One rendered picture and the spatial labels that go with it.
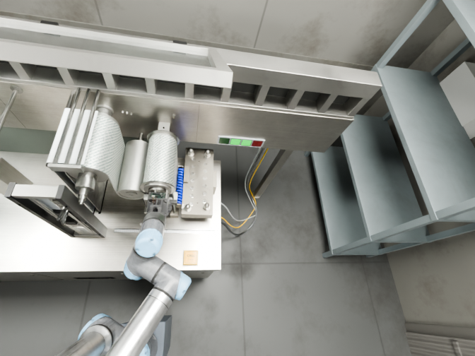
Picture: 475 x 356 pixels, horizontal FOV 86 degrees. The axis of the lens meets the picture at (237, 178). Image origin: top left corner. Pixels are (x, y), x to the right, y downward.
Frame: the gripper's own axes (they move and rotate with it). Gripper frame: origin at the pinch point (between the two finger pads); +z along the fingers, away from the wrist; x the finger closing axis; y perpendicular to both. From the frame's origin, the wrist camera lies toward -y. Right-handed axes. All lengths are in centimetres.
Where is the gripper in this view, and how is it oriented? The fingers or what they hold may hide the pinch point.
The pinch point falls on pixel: (162, 198)
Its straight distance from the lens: 112.9
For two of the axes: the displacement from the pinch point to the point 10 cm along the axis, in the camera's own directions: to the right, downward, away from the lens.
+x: -9.8, -0.5, -1.9
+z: -1.5, -4.1, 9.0
